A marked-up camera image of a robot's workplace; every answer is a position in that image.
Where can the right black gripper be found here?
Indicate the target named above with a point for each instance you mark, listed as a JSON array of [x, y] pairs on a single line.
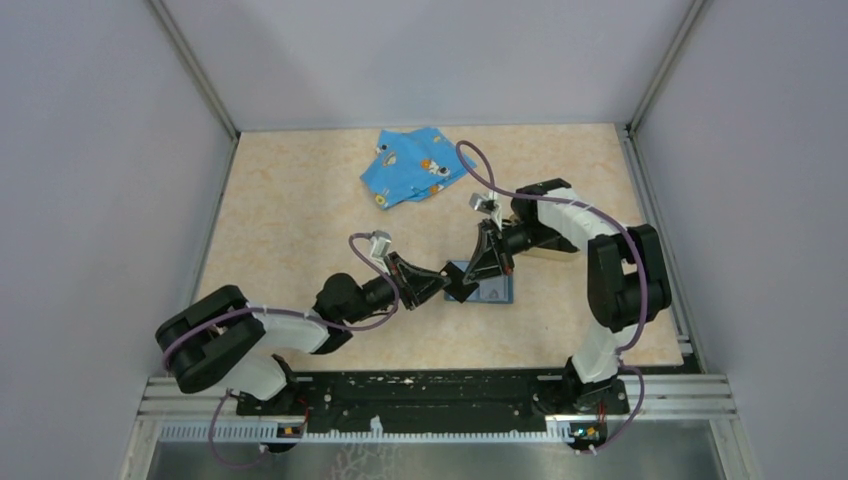
[[492, 255]]

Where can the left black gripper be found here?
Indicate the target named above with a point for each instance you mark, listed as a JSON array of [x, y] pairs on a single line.
[[420, 284]]

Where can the blue card holder wallet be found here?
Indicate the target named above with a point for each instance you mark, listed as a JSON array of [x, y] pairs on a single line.
[[495, 290]]

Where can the black card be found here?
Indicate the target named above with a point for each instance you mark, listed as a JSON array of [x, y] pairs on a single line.
[[457, 289]]

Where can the beige oval card tray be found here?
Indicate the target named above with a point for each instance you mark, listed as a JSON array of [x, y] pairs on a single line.
[[551, 254]]

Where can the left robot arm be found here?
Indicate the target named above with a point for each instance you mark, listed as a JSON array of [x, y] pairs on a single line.
[[223, 340]]

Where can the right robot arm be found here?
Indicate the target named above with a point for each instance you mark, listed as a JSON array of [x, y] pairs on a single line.
[[627, 283]]

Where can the blue printed cloth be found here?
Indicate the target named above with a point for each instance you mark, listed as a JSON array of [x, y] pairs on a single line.
[[412, 166]]

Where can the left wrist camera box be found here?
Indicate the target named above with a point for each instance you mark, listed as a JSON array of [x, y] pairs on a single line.
[[379, 244]]

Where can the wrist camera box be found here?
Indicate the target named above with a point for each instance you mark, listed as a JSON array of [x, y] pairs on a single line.
[[379, 244], [484, 203]]

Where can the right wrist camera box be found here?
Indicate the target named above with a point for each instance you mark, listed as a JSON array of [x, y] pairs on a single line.
[[484, 203]]

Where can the black mounting base plate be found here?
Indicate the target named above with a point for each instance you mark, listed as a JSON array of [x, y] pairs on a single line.
[[432, 401]]

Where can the aluminium frame rail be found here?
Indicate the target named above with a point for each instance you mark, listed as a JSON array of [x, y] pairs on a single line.
[[212, 416]]

